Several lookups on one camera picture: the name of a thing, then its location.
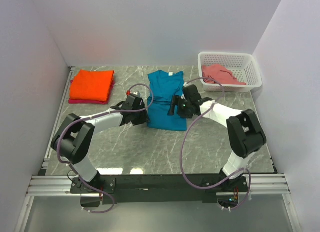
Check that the folded orange t shirt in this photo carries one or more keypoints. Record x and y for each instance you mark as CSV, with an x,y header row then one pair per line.
x,y
92,85

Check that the blue t shirt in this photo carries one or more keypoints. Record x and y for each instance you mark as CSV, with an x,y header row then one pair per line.
x,y
164,86

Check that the folded magenta t shirt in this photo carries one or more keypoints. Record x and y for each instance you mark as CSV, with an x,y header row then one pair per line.
x,y
88,101

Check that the white plastic basket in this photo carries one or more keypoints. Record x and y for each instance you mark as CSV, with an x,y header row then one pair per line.
x,y
242,65

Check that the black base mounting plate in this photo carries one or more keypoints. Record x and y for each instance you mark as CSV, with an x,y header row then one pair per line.
x,y
156,188

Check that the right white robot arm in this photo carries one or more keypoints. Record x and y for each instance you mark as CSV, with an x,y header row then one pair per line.
x,y
246,135

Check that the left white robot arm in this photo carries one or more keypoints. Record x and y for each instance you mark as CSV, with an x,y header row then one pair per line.
x,y
73,139

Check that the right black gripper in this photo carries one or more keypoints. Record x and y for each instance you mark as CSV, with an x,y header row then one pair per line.
x,y
176,100

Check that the aluminium frame rail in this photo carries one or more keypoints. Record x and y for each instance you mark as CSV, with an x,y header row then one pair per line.
x,y
54,186

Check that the pink t shirt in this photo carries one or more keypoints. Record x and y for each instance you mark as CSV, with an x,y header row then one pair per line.
x,y
217,72

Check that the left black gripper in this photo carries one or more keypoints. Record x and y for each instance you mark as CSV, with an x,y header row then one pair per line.
x,y
144,118

